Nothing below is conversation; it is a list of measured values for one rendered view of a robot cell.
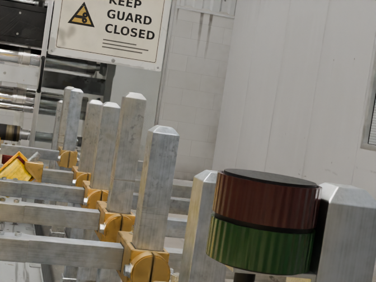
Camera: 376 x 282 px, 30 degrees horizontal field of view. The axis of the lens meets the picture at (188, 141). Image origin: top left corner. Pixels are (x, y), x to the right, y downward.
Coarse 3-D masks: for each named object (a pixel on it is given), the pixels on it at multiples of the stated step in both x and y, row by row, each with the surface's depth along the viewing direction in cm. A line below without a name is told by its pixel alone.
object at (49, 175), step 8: (48, 176) 163; (56, 176) 164; (64, 176) 164; (72, 176) 165; (64, 184) 164; (136, 184) 168; (176, 184) 172; (136, 192) 169; (176, 192) 171; (184, 192) 172
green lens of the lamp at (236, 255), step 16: (224, 224) 38; (208, 240) 40; (224, 240) 38; (240, 240) 38; (256, 240) 37; (272, 240) 37; (288, 240) 37; (304, 240) 38; (224, 256) 38; (240, 256) 38; (256, 256) 37; (272, 256) 37; (288, 256) 38; (304, 256) 38; (272, 272) 37; (288, 272) 38; (304, 272) 39
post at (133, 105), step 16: (128, 96) 112; (128, 112) 112; (144, 112) 112; (128, 128) 112; (128, 144) 112; (128, 160) 112; (112, 176) 113; (128, 176) 113; (112, 192) 112; (128, 192) 113; (112, 208) 112; (128, 208) 113; (112, 272) 113
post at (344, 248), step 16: (336, 192) 40; (352, 192) 40; (320, 208) 40; (336, 208) 39; (352, 208) 40; (368, 208) 40; (320, 224) 40; (336, 224) 39; (352, 224) 40; (368, 224) 40; (320, 240) 40; (336, 240) 39; (352, 240) 40; (368, 240) 40; (320, 256) 39; (336, 256) 40; (352, 256) 40; (368, 256) 40; (320, 272) 39; (336, 272) 40; (352, 272) 40; (368, 272) 40
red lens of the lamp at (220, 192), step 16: (224, 176) 39; (224, 192) 38; (240, 192) 38; (256, 192) 37; (272, 192) 37; (288, 192) 37; (304, 192) 38; (320, 192) 39; (224, 208) 38; (240, 208) 38; (256, 208) 37; (272, 208) 37; (288, 208) 37; (304, 208) 38; (272, 224) 37; (288, 224) 37; (304, 224) 38
